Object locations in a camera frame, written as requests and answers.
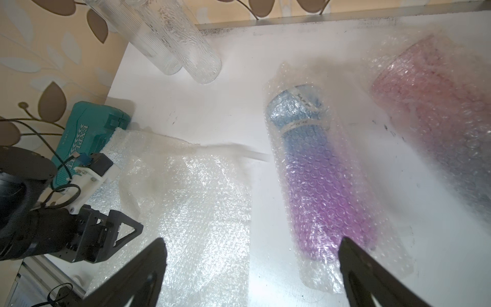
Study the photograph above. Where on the clear bubble wrap sheet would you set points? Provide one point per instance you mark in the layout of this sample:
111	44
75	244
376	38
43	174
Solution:
198	200

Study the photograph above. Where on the clear ribbed glass vase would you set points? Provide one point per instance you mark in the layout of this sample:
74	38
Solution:
182	37

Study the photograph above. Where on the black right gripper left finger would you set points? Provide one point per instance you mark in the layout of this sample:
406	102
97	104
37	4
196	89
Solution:
138	283

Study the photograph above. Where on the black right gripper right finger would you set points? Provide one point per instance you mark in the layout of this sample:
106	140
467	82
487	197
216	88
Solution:
366	282

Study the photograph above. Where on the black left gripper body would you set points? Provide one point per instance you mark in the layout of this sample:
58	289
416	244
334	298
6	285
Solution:
94	238

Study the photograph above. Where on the purple vase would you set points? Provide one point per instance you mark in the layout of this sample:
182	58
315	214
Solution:
325	189

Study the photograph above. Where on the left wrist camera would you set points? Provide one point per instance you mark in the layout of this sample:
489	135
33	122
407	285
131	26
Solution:
101	170

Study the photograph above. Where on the pink vase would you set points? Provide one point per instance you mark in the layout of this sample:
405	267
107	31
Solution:
436	92

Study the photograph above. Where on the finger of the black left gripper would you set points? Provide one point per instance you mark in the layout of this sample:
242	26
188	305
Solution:
122	229

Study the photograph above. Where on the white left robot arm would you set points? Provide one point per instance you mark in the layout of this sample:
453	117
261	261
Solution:
63	225

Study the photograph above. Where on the green tool case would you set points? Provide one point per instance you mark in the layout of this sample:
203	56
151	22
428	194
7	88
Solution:
89	128

